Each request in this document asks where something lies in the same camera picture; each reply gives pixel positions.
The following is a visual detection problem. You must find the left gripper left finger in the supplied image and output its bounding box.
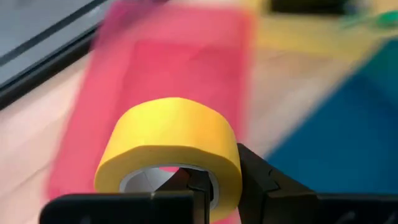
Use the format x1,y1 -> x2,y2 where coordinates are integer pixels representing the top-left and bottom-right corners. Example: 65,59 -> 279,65
155,167 -> 214,224

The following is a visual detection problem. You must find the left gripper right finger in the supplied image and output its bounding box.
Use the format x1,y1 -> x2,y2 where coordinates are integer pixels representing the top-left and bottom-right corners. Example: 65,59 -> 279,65
238,143 -> 320,224

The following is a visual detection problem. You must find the yellow tape roll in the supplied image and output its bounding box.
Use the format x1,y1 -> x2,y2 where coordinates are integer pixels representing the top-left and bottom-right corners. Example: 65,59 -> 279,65
94,96 -> 243,223

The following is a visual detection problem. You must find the black stapler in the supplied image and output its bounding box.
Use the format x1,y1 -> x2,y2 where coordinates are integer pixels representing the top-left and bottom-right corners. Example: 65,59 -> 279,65
269,0 -> 354,16

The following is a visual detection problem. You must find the green mini stapler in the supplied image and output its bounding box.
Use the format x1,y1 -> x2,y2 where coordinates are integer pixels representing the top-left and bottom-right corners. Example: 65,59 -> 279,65
341,10 -> 398,29

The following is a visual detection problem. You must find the blue plastic tray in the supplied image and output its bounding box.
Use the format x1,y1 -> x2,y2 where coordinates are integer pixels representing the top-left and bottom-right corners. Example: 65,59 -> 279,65
266,39 -> 398,195

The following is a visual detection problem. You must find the pink plastic tray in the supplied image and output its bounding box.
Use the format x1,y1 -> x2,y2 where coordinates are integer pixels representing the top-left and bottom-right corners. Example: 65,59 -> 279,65
46,0 -> 259,224

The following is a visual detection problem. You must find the yellow plastic tray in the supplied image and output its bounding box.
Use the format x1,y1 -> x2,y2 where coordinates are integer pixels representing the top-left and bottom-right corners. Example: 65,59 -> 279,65
248,0 -> 388,60

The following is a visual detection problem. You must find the black aluminium table frame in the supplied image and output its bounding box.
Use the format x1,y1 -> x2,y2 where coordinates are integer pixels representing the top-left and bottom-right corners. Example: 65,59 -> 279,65
0,18 -> 108,110

